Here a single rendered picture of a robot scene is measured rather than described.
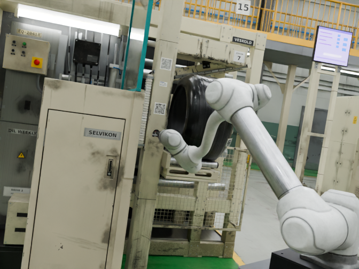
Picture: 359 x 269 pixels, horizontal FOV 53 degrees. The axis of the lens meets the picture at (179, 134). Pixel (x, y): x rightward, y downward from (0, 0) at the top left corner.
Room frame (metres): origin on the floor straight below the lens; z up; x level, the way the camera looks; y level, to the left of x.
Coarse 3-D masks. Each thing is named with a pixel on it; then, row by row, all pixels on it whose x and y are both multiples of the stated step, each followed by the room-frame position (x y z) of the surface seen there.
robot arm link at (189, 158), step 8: (216, 112) 1.73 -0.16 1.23; (208, 120) 1.78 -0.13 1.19; (216, 120) 1.74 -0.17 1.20; (224, 120) 1.73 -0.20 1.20; (208, 128) 1.80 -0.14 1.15; (216, 128) 1.80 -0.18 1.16; (208, 136) 1.83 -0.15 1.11; (208, 144) 1.86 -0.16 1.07; (184, 152) 1.96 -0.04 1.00; (192, 152) 1.95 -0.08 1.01; (200, 152) 1.92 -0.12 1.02; (176, 160) 2.00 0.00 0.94; (184, 160) 1.96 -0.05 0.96; (192, 160) 1.95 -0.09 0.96; (200, 160) 1.98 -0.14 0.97; (184, 168) 2.00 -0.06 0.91; (192, 168) 1.99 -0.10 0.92; (200, 168) 2.02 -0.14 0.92
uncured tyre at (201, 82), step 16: (192, 80) 2.34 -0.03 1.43; (208, 80) 2.36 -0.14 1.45; (176, 96) 2.62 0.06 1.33; (192, 96) 2.25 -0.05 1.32; (176, 112) 2.75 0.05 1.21; (192, 112) 2.22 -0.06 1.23; (208, 112) 2.22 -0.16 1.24; (176, 128) 2.74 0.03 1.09; (192, 128) 2.21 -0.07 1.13; (224, 128) 2.25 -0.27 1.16; (192, 144) 2.25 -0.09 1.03; (224, 144) 2.29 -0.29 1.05; (208, 160) 2.39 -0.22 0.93
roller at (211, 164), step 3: (171, 159) 2.30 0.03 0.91; (174, 159) 2.31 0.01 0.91; (171, 162) 2.30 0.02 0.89; (174, 162) 2.31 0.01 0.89; (177, 162) 2.31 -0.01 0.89; (201, 162) 2.36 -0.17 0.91; (204, 162) 2.37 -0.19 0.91; (207, 162) 2.38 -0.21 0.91; (210, 162) 2.38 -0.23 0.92; (213, 162) 2.39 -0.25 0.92; (216, 162) 2.40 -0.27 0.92; (204, 165) 2.37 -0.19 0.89; (207, 165) 2.37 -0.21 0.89; (210, 165) 2.38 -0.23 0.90; (213, 165) 2.38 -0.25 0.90; (216, 165) 2.39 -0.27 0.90; (216, 168) 2.41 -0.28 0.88
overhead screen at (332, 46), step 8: (320, 32) 5.67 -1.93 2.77; (328, 32) 5.69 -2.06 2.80; (336, 32) 5.72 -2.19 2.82; (344, 32) 5.74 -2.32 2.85; (352, 32) 5.77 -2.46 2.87; (320, 40) 5.67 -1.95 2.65; (328, 40) 5.69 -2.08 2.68; (336, 40) 5.72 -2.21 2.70; (344, 40) 5.74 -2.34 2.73; (320, 48) 5.67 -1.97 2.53; (328, 48) 5.70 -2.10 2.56; (336, 48) 5.72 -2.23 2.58; (344, 48) 5.75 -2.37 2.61; (312, 56) 5.70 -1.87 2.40; (320, 56) 5.68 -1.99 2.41; (328, 56) 5.70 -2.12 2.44; (336, 56) 5.73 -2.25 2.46; (344, 56) 5.75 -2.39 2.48; (328, 64) 5.75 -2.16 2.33; (336, 64) 5.73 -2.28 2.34; (344, 64) 5.76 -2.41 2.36
